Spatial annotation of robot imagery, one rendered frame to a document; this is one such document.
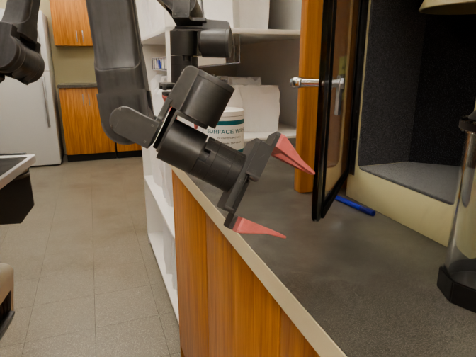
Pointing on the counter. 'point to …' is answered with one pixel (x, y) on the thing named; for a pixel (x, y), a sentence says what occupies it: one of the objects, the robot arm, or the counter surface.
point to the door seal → (329, 113)
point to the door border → (326, 113)
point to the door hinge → (358, 85)
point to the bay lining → (416, 85)
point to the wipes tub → (229, 128)
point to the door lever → (304, 82)
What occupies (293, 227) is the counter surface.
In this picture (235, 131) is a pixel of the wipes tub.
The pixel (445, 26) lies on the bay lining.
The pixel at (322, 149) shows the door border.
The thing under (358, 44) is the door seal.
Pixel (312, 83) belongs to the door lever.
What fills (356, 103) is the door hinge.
